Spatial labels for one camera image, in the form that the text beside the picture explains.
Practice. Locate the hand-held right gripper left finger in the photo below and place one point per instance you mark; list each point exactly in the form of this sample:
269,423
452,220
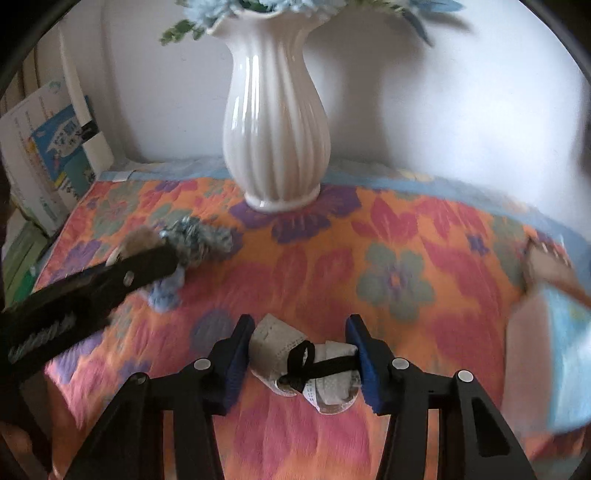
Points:
238,364

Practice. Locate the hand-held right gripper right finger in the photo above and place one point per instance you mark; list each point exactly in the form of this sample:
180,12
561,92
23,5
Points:
369,378

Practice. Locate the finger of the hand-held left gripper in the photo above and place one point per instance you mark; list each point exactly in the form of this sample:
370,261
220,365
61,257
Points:
147,270

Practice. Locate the white baby shoe black bow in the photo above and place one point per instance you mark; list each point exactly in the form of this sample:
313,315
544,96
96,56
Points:
277,341

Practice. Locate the blue grey knitted toy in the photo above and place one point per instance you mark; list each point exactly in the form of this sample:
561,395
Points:
198,242

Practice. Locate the light blue soft item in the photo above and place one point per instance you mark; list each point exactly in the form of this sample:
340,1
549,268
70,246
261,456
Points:
165,290

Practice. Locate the brown plush item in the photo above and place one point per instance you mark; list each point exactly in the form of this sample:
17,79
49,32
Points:
136,242

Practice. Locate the green and white pack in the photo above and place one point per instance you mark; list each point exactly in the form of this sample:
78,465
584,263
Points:
21,263

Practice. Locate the floral tablecloth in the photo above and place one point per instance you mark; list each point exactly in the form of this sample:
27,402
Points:
369,258

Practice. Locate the small black clip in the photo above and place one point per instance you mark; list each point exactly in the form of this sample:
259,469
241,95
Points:
90,130

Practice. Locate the white ribbed vase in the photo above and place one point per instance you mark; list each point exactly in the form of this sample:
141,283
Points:
277,134

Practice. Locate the light blue tissue box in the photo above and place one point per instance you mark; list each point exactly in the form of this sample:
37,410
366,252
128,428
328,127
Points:
568,360

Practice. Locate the beige curtain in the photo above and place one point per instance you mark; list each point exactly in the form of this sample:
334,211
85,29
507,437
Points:
41,74

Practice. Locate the blue and white artificial flowers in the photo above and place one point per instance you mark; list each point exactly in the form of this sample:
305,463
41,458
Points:
231,9

